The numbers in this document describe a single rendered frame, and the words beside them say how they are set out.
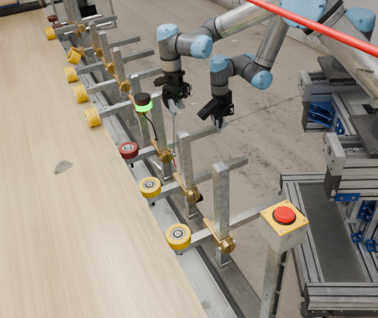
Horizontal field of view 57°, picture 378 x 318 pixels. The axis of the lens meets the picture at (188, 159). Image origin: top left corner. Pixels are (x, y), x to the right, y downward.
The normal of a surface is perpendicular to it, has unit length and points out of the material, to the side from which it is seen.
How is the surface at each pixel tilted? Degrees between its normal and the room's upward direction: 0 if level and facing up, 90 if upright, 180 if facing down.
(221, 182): 90
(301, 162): 0
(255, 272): 0
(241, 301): 0
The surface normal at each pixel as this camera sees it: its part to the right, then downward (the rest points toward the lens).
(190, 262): -0.07, -0.76
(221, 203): 0.44, 0.56
